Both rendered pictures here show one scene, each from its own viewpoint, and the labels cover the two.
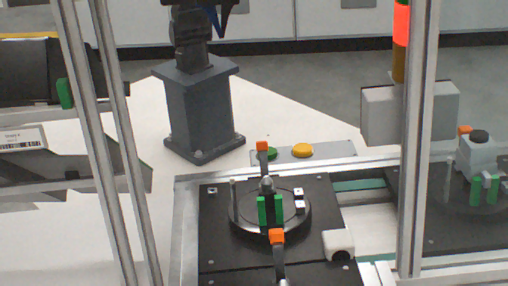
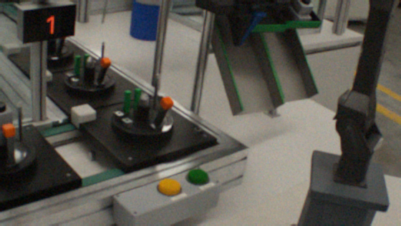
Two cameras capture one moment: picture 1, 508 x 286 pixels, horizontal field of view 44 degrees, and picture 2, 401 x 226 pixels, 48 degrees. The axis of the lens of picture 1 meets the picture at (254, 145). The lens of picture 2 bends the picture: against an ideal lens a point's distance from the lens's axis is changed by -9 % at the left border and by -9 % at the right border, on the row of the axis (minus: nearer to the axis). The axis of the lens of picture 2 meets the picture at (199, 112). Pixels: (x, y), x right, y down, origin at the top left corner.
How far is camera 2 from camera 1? 1.74 m
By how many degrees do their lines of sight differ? 110
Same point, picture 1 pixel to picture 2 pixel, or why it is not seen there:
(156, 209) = (266, 184)
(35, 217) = not seen: hidden behind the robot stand
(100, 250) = (260, 152)
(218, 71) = (318, 174)
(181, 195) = (222, 135)
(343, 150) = (131, 198)
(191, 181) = (230, 146)
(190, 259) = not seen: hidden behind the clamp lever
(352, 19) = not seen: outside the picture
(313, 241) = (100, 117)
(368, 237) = (74, 161)
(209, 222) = (177, 116)
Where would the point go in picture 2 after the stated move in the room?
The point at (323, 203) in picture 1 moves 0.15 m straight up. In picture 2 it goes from (110, 139) to (114, 74)
